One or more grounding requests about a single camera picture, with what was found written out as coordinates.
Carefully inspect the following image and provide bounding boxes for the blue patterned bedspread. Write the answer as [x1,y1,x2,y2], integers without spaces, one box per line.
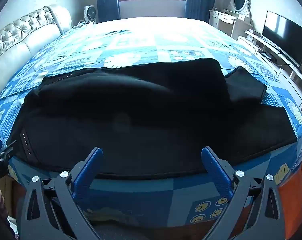
[0,16,302,230]

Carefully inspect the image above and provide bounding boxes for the black television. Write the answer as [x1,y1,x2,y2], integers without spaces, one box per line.
[262,10,302,67]

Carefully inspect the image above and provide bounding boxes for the wooden bed frame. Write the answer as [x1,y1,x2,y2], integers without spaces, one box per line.
[241,160,302,233]

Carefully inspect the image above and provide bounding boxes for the white television stand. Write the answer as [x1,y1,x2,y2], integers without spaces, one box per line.
[238,30,302,105]

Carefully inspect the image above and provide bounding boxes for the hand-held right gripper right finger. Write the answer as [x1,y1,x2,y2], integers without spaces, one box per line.
[201,147,285,240]

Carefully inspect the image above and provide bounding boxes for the black pants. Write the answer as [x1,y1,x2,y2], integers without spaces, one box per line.
[7,58,297,180]

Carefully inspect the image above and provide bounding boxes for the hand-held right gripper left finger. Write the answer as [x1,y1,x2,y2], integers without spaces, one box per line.
[17,147,104,240]

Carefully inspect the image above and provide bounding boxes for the blue curtain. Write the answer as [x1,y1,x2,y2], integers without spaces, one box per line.
[96,0,121,23]
[184,0,219,22]

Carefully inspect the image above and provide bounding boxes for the cream tufted headboard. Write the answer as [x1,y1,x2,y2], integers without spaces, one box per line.
[0,5,73,100]

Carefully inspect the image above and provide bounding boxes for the white power strip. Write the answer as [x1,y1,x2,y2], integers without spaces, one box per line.
[72,21,95,29]

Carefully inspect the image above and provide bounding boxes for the white fan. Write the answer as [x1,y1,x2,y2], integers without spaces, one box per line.
[84,5,99,23]

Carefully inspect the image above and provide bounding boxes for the white dressing table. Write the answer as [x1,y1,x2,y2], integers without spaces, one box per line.
[209,8,254,39]

